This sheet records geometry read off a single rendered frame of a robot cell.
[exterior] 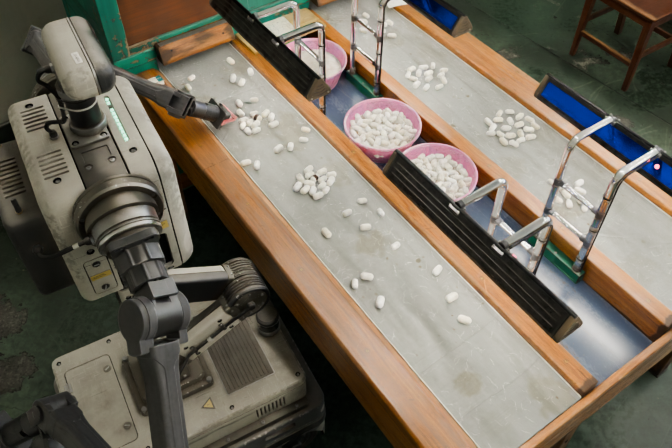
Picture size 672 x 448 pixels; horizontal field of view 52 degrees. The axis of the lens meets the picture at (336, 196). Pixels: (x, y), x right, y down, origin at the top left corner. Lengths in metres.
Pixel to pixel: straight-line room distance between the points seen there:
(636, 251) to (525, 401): 0.63
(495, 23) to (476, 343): 2.74
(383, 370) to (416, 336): 0.15
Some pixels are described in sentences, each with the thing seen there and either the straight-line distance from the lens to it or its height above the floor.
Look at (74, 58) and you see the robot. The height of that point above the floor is 1.64.
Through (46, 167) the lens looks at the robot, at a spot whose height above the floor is 1.45.
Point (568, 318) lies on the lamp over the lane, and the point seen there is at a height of 1.10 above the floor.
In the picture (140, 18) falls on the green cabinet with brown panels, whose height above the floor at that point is 0.97.
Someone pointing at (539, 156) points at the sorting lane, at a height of 0.74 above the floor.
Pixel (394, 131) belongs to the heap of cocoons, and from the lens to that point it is 2.43.
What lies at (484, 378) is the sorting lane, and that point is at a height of 0.74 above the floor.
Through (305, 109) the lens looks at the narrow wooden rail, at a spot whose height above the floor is 0.76.
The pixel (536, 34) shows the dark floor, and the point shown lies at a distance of 4.31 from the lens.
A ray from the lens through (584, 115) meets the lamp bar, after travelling 2.07.
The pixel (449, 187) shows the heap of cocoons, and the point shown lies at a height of 0.72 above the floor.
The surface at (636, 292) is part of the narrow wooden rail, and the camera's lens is 2.11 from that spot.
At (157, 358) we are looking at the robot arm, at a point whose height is 1.29.
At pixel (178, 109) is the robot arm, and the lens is 2.26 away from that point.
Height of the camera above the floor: 2.36
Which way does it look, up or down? 48 degrees down
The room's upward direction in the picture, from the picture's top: straight up
